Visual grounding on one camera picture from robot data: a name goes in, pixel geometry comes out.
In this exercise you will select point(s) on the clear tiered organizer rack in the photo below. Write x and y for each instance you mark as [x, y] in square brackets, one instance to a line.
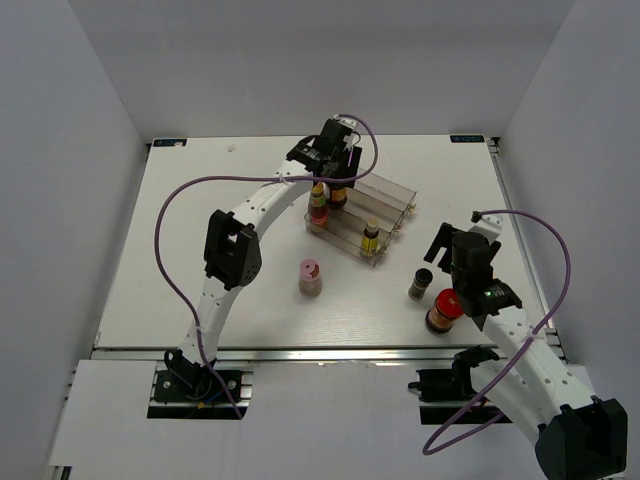
[372, 196]

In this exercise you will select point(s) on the right blue logo sticker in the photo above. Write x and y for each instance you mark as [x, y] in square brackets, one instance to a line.
[463, 139]

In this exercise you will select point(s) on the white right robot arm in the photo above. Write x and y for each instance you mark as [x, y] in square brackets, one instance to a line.
[575, 434]

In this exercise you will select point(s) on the yellow cap sauce bottle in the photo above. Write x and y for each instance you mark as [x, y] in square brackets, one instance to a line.
[318, 209]

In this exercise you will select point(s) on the black cap pepper shaker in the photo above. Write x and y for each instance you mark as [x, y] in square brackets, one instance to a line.
[421, 281]

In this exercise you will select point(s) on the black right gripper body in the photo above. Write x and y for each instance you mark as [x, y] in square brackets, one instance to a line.
[444, 239]

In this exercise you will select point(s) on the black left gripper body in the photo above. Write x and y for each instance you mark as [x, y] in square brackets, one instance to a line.
[340, 160]

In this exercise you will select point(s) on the pink cap spice shaker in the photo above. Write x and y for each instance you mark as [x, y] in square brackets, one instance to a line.
[310, 280]

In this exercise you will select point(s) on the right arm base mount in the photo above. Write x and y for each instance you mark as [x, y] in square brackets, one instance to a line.
[442, 390]

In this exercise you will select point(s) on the red lid dark sauce jar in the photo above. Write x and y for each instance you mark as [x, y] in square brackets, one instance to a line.
[337, 196]

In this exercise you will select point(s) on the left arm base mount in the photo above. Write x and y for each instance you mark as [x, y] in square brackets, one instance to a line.
[185, 390]

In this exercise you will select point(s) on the left blue logo sticker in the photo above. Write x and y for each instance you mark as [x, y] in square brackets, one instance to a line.
[169, 142]

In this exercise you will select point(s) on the blue logo sticker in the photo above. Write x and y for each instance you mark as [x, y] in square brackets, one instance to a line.
[463, 139]
[169, 142]

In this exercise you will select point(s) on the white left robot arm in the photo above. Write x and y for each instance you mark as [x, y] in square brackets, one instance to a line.
[232, 256]

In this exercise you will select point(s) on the small yellow label bottle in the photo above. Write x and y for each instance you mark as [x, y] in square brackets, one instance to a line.
[369, 242]

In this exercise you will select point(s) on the red lid chili jar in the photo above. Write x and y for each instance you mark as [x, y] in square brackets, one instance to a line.
[445, 311]

